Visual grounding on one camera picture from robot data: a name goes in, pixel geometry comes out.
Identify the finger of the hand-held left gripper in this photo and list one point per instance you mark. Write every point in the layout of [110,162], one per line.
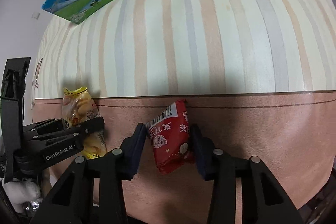
[89,127]

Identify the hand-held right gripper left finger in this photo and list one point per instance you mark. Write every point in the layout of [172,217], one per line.
[136,150]

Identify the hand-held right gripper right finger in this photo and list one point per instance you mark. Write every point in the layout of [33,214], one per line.
[200,154]

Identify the yellow biscuit packet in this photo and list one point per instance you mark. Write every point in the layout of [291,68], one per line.
[78,106]

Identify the red snack packet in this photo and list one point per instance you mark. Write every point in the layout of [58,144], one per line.
[170,140]

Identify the person's left hand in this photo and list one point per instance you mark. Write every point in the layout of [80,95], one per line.
[18,192]

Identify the crumpled silver foil wrapper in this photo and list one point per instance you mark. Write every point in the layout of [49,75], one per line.
[32,207]

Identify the striped printed bed sheet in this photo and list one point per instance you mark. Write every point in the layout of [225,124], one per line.
[197,43]

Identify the white wall socket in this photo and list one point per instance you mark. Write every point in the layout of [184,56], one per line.
[36,15]

